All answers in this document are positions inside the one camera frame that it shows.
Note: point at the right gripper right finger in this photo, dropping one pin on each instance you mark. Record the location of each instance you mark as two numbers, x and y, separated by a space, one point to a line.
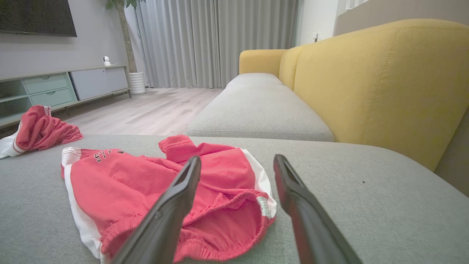
315 234

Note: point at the yellow sofa backrest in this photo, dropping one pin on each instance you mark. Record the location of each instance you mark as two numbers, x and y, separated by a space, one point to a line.
384 91

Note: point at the red shorts white trim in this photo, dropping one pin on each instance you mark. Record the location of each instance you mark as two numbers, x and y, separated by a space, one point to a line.
121 183

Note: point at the indoor tree plant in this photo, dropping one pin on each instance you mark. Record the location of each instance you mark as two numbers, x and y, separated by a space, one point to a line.
126 40

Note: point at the white ribbed plant pot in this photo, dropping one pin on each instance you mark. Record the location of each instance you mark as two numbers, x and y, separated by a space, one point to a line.
137 82

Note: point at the grey green tv cabinet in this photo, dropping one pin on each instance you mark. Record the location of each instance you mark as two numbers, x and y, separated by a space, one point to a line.
47 91

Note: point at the red white-sleeved t-shirt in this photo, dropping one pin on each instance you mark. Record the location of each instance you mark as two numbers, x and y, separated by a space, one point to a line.
40 132

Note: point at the yellow sofa armrest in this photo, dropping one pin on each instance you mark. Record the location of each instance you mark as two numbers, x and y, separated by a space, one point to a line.
256 60

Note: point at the black wall television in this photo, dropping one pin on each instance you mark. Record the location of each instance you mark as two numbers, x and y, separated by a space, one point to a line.
33 14

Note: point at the grey pleated curtain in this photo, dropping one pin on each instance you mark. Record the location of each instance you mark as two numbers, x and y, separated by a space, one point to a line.
201 40

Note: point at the long grey sofa seat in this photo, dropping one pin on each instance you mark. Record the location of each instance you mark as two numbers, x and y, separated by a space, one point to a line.
256 110

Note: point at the small white security camera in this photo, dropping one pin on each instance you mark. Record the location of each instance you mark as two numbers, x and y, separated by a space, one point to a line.
106 60

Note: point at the large grey sofa cushion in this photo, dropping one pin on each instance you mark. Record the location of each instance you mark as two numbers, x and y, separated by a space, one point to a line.
366 205

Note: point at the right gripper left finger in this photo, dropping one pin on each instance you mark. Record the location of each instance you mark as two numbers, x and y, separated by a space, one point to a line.
161 234

